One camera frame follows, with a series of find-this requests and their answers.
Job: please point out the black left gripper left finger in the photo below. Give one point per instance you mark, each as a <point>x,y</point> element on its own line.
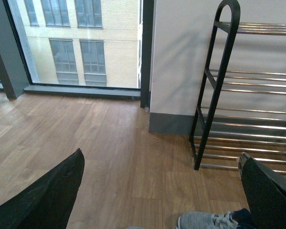
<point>48,202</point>

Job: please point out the black metal shoe rack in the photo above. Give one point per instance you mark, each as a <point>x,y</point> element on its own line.
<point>252,126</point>

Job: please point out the dark window frame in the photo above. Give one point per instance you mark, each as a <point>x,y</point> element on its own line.
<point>14,72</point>

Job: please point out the grey knit sneaker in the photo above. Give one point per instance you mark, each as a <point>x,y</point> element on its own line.
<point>240,219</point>

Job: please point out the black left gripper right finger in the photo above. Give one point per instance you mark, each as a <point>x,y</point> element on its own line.
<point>265,191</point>

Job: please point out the light blue slipper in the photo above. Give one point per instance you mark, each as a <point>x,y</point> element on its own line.
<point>134,227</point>

